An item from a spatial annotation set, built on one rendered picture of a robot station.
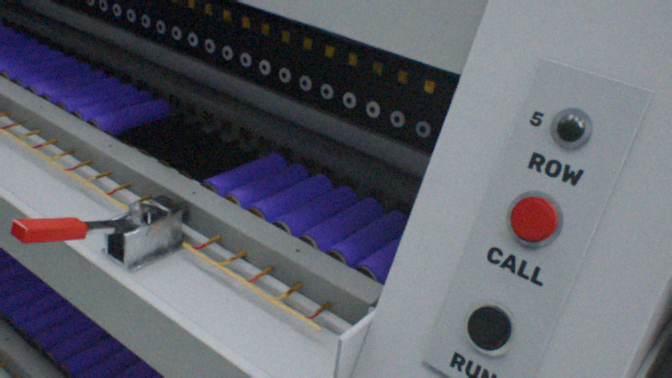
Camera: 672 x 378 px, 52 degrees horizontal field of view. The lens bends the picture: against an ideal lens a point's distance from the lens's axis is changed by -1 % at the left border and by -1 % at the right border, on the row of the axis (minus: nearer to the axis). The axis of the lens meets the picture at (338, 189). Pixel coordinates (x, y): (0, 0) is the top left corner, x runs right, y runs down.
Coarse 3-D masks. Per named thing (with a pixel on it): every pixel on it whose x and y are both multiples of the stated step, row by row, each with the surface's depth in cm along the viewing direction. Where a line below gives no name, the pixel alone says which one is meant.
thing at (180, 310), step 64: (0, 0) 72; (192, 64) 57; (320, 128) 50; (0, 192) 43; (64, 192) 44; (64, 256) 40; (192, 256) 39; (128, 320) 37; (192, 320) 34; (256, 320) 35
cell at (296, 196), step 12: (312, 180) 44; (324, 180) 45; (288, 192) 43; (300, 192) 43; (312, 192) 44; (324, 192) 45; (264, 204) 41; (276, 204) 42; (288, 204) 42; (300, 204) 43; (264, 216) 41; (276, 216) 41
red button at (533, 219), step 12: (516, 204) 24; (528, 204) 24; (540, 204) 24; (516, 216) 24; (528, 216) 24; (540, 216) 24; (552, 216) 24; (516, 228) 24; (528, 228) 24; (540, 228) 24; (552, 228) 24; (528, 240) 24; (540, 240) 24
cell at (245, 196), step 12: (288, 168) 46; (300, 168) 46; (264, 180) 44; (276, 180) 44; (288, 180) 45; (300, 180) 46; (228, 192) 42; (240, 192) 42; (252, 192) 43; (264, 192) 43; (276, 192) 44; (240, 204) 42; (252, 204) 42
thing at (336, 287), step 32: (0, 96) 51; (32, 96) 50; (0, 128) 49; (32, 128) 49; (64, 128) 46; (96, 128) 47; (96, 160) 45; (128, 160) 43; (160, 192) 41; (192, 192) 41; (192, 224) 40; (224, 224) 38; (256, 224) 38; (256, 256) 38; (288, 256) 36; (320, 256) 36; (320, 288) 35; (352, 288) 34; (352, 320) 34
